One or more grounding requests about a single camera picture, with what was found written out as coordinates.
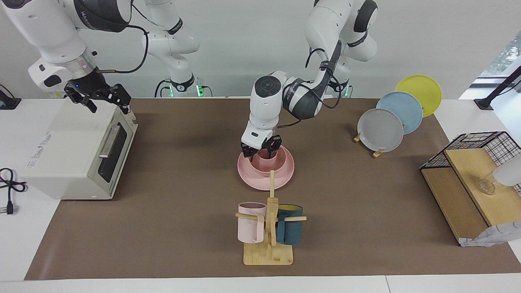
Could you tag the yellow plate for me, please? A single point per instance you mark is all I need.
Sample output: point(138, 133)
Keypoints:
point(423, 89)

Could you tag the window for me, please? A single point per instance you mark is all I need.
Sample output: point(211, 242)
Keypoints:
point(504, 53)

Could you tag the light blue plate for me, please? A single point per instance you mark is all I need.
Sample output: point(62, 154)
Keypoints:
point(403, 110)

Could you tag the clear glass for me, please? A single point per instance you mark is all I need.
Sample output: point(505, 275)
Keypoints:
point(487, 186)

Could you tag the white frosted bottle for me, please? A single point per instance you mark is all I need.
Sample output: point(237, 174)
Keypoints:
point(508, 173)

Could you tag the white toaster oven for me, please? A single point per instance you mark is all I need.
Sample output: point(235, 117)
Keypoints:
point(69, 146)

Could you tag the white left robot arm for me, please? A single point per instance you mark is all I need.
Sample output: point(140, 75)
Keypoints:
point(301, 93)

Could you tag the grey plate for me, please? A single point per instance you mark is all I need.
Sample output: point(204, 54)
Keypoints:
point(380, 130)

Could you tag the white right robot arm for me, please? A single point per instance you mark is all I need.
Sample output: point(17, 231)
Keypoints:
point(49, 32)

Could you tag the wooden mug tree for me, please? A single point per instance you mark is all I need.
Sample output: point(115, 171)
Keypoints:
point(268, 252)

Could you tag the pink bowl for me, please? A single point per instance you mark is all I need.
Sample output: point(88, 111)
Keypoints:
point(266, 165)

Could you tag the white crumpled paper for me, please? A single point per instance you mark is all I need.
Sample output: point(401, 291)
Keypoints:
point(492, 235)

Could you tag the brown wooden base board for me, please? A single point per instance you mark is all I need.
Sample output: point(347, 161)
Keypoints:
point(452, 199)

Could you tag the pink plate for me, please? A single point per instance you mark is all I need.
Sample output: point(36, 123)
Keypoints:
point(260, 179)

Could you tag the light wooden shelf board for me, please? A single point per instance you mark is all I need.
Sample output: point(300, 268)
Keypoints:
point(472, 171)

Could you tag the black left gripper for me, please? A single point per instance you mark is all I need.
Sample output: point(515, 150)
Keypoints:
point(261, 145)

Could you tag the black clamp mount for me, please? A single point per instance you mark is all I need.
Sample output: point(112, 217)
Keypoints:
point(9, 103)

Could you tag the dark teal mug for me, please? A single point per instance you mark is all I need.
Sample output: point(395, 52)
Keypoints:
point(290, 230)

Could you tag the pink mug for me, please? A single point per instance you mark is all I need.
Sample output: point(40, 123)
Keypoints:
point(250, 224)

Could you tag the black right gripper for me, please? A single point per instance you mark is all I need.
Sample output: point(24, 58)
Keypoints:
point(87, 85)

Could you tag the black camera stand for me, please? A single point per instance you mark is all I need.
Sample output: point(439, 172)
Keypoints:
point(498, 89)

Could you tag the brown table mat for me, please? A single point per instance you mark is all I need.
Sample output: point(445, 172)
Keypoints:
point(183, 236)

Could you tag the wooden plate rack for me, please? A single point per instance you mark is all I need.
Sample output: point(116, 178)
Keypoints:
point(378, 153)

